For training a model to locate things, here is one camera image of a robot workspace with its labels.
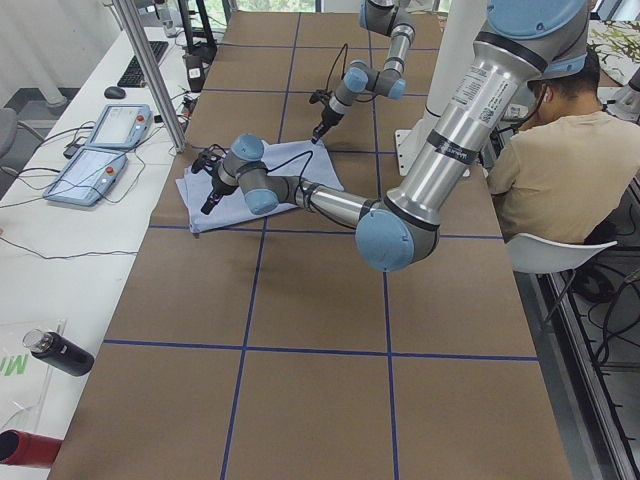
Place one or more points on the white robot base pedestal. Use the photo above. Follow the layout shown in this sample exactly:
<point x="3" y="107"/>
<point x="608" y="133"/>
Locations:
<point x="455" y="56"/>

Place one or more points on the teach pendant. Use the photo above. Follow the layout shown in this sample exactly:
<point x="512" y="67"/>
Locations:
<point x="87" y="177"/>
<point x="120" y="126"/>

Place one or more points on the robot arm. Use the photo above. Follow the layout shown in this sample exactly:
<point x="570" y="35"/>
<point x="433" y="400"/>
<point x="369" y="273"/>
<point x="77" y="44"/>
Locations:
<point x="392" y="20"/>
<point x="519" y="41"/>

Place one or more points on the black computer mouse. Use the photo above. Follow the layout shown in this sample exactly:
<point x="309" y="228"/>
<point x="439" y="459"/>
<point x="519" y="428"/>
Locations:
<point x="114" y="93"/>

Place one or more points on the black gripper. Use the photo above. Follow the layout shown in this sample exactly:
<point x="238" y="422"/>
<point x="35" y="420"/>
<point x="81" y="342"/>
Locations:
<point x="328" y="117"/>
<point x="218" y="188"/>

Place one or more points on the seated person in beige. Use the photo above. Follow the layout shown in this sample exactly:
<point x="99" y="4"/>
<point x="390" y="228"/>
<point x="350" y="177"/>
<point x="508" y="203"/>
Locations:
<point x="568" y="167"/>

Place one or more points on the red cylinder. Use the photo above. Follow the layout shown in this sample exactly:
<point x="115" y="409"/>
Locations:
<point x="19" y="448"/>

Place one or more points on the black water bottle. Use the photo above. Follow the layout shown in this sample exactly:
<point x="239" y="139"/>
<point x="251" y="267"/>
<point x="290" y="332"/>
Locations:
<point x="57" y="351"/>

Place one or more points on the light blue striped shirt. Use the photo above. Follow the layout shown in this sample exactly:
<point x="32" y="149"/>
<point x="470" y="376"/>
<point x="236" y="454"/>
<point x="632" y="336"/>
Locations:
<point x="288" y="159"/>

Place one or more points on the lower teach pendant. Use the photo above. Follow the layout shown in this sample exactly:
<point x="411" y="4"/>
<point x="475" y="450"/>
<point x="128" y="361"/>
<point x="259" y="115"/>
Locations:
<point x="87" y="177"/>

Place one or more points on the upper teach pendant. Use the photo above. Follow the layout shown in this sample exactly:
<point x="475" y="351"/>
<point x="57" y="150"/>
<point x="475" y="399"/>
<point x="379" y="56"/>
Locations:
<point x="120" y="126"/>

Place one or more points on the white plastic chair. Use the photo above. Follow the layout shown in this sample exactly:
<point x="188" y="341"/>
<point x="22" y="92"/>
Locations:
<point x="535" y="255"/>

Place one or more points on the aluminium frame post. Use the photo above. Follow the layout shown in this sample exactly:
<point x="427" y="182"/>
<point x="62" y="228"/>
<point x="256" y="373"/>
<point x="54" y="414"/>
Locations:
<point x="137" y="35"/>

